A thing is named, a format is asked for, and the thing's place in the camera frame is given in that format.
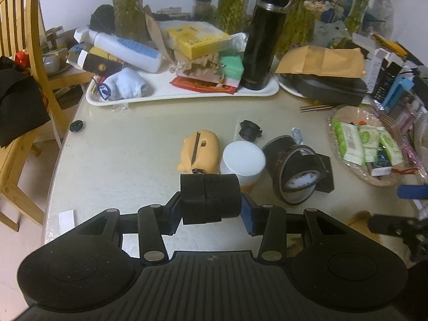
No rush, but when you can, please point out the light blue sock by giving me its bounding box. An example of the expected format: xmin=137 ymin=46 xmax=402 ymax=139
xmin=97 ymin=68 xmax=147 ymax=101

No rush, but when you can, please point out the black round button disc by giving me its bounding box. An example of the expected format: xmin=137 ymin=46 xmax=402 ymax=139
xmin=69 ymin=120 xmax=84 ymax=133

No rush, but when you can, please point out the yellow pig earphone case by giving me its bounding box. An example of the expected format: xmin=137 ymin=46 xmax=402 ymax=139
xmin=177 ymin=130 xmax=220 ymax=174

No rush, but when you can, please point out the white paper slip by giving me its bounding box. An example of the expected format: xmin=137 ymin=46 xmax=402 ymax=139
xmin=58 ymin=209 xmax=75 ymax=235

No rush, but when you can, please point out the white serving tray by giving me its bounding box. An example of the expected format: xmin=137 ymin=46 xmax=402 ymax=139
xmin=86 ymin=70 xmax=279 ymax=106

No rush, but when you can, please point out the black zip hard case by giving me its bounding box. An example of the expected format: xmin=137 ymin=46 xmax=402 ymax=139
xmin=284 ymin=73 xmax=369 ymax=107

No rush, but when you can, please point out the small black box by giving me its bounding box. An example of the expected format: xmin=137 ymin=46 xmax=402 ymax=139
xmin=316 ymin=154 xmax=334 ymax=193

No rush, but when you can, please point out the blue patterned sachet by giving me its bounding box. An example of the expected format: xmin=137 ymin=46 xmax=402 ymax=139
xmin=292 ymin=128 xmax=303 ymax=145

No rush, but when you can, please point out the red packet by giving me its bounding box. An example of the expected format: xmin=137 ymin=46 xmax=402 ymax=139
xmin=170 ymin=76 xmax=238 ymax=94

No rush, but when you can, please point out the glass vase with stems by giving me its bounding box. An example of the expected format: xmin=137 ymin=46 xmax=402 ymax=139
xmin=112 ymin=0 xmax=148 ymax=44

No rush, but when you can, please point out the wooden chair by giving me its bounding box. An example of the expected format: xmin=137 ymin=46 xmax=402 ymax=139
xmin=1 ymin=0 xmax=68 ymax=225

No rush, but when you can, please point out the small black knob cap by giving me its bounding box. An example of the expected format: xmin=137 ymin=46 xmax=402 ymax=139
xmin=239 ymin=120 xmax=263 ymax=142

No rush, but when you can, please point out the black thermos bottle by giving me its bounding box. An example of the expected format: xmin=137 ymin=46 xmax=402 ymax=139
xmin=241 ymin=0 xmax=294 ymax=91

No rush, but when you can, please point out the yellow cardboard box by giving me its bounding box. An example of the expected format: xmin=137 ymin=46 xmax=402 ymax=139
xmin=167 ymin=22 xmax=232 ymax=60

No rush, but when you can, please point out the green mint box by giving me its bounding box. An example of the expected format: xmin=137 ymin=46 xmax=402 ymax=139
xmin=219 ymin=52 xmax=244 ymax=88

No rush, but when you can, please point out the black yellow box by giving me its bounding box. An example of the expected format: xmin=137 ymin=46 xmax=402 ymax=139
xmin=77 ymin=49 xmax=123 ymax=77

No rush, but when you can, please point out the brown padded envelope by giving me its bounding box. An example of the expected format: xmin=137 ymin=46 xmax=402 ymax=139
xmin=275 ymin=46 xmax=366 ymax=78

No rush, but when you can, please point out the white blue lotion bottle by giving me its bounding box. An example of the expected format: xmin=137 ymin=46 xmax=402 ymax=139
xmin=87 ymin=29 xmax=162 ymax=73

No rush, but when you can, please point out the wicker basket tray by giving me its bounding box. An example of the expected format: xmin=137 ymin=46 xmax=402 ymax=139
xmin=328 ymin=105 xmax=424 ymax=187

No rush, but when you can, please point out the black cloth on chair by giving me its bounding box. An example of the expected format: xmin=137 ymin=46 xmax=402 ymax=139
xmin=0 ymin=56 xmax=50 ymax=148

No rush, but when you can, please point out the white lid orange jar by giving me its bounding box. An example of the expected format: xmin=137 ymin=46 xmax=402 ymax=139
xmin=220 ymin=141 xmax=266 ymax=191

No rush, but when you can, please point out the green wet wipes pack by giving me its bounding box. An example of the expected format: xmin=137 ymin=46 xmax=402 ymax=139
xmin=332 ymin=119 xmax=366 ymax=166

